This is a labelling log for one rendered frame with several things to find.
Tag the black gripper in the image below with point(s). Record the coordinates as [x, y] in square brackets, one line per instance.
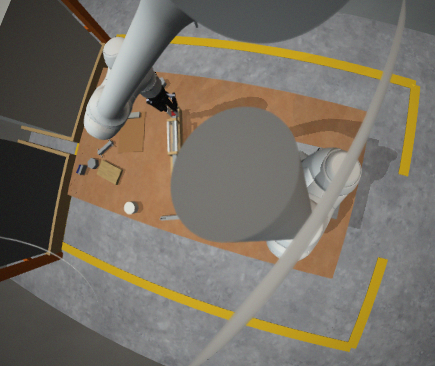
[163, 97]

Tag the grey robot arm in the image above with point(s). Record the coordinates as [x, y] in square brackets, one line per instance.
[238, 177]

